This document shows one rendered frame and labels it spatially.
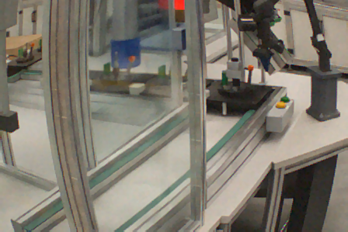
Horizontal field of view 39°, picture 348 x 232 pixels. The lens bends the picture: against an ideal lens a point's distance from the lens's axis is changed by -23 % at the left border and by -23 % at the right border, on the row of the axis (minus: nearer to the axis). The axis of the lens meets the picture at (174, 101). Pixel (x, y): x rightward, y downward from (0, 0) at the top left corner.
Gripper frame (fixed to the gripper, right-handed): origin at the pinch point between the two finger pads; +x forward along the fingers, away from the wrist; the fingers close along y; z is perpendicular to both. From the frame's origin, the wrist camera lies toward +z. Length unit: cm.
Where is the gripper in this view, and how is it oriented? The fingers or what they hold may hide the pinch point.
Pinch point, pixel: (266, 63)
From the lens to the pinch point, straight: 215.0
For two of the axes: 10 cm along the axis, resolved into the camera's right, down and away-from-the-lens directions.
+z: 9.1, 0.9, -4.1
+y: 4.2, -2.9, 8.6
